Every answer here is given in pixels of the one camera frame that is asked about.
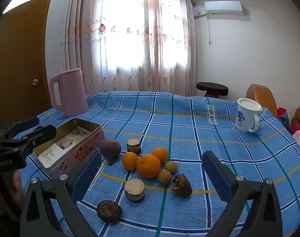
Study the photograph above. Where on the large orange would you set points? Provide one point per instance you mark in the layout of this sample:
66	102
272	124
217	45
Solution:
148	166

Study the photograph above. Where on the blue checked tablecloth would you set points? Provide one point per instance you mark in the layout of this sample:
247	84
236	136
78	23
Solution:
164	128

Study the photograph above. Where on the white air conditioner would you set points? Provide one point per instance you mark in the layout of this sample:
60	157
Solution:
224	7

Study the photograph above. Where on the sheer flowered curtain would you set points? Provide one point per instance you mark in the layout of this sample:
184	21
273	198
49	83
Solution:
115	29

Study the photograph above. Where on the white mug with blue flowers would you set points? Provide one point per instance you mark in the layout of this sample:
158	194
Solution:
243	118

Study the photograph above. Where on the pink tin box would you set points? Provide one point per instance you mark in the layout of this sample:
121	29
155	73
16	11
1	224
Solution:
76	153

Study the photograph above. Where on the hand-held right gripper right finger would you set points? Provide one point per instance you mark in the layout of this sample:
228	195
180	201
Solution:
216	177

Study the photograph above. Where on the dark round stool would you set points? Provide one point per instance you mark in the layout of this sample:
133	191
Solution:
211	87

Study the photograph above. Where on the medium orange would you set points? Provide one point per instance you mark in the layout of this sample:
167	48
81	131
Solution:
161	153

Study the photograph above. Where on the printed paper booklet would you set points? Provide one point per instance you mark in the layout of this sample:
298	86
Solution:
63	144

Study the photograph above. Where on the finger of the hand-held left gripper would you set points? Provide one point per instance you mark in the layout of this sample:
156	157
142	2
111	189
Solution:
26	124
42	133

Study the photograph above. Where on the air conditioner pipe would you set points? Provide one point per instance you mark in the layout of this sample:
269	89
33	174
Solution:
199	16

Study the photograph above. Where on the pink electric kettle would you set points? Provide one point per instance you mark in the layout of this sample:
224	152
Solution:
71	93

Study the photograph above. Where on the small orange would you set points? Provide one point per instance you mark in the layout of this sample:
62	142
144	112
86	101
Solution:
129	161

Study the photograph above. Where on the round cake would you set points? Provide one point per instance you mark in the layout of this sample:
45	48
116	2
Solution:
134	190

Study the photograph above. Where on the purple round fruit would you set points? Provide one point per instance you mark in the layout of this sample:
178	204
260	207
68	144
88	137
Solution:
110	149

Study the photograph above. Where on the orange-brown chair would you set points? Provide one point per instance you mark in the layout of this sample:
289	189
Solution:
261	96

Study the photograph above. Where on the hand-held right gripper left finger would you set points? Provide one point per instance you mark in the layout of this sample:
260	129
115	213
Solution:
87	175

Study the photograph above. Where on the round beige biscuit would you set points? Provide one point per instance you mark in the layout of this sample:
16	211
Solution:
133	147

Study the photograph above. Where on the brown wooden door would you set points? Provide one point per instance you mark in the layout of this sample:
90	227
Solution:
16	54

